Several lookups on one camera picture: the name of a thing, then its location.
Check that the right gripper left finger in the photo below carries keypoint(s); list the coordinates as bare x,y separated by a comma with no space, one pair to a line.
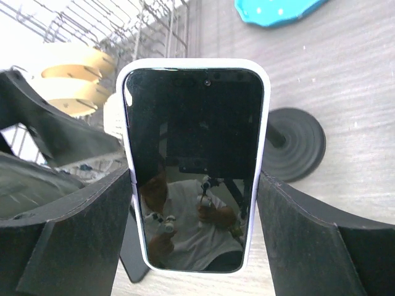
59,235

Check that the blue dotted plate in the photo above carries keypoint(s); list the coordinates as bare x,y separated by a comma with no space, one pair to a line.
275,13

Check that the lower beige plate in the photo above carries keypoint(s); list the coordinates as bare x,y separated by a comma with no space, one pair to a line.
72,96

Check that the black phone stand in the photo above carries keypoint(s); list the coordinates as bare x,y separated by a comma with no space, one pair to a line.
295,144

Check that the upper beige plate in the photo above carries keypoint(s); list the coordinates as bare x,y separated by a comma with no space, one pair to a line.
72,60

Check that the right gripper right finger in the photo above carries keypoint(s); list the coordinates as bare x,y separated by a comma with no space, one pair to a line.
316,249

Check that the grey wire dish rack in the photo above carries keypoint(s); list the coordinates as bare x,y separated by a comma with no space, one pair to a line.
125,30

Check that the black phone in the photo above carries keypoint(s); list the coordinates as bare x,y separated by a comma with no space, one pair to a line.
130,254

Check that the beige plate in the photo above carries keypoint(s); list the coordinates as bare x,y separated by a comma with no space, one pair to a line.
72,60
72,96

